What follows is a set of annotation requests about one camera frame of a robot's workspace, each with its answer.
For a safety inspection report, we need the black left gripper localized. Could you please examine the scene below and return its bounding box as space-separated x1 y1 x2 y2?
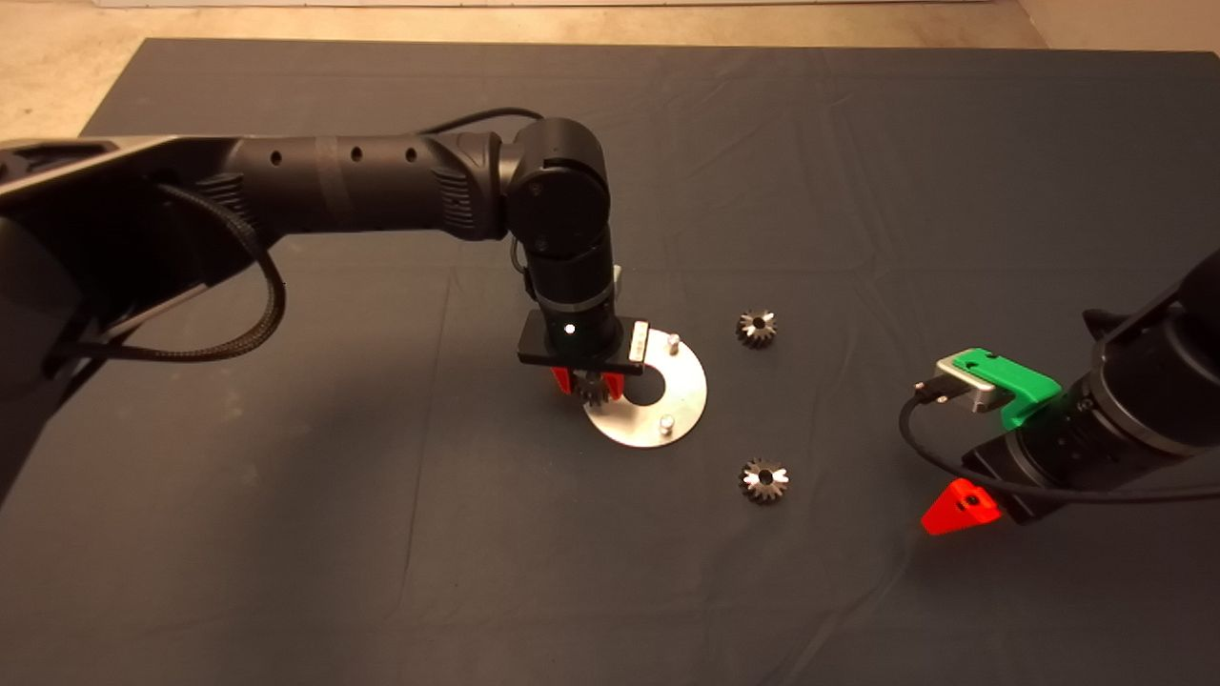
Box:
518 291 651 401

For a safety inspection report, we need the dark grey table cloth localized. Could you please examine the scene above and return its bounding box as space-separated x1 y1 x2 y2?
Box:
0 36 1220 686

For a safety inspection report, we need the green right camera mount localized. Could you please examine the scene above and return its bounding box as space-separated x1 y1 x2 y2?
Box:
953 349 1063 430

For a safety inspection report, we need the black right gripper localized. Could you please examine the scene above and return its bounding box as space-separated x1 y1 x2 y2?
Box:
921 376 1130 536

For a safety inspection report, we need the thin black right cable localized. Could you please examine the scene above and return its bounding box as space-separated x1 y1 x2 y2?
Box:
900 376 1220 504

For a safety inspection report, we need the braided black left cable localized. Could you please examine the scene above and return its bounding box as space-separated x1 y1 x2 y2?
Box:
43 183 288 365

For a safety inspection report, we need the silver right camera box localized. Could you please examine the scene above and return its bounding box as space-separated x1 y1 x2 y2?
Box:
937 356 1011 415

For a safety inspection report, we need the round metal carrier plate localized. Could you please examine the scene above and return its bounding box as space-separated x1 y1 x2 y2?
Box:
581 331 709 450

